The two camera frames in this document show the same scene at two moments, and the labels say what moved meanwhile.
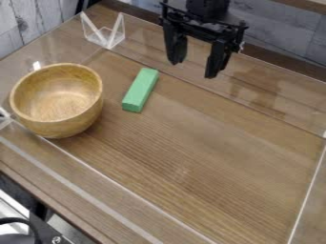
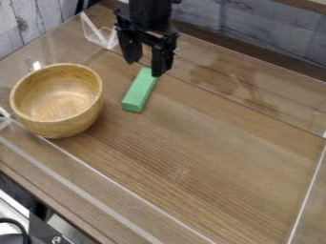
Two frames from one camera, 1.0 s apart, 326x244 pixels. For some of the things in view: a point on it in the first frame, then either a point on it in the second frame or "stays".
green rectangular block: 141,90 stays
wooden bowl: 57,99 stays
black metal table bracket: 46,233 stays
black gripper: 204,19 to 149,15
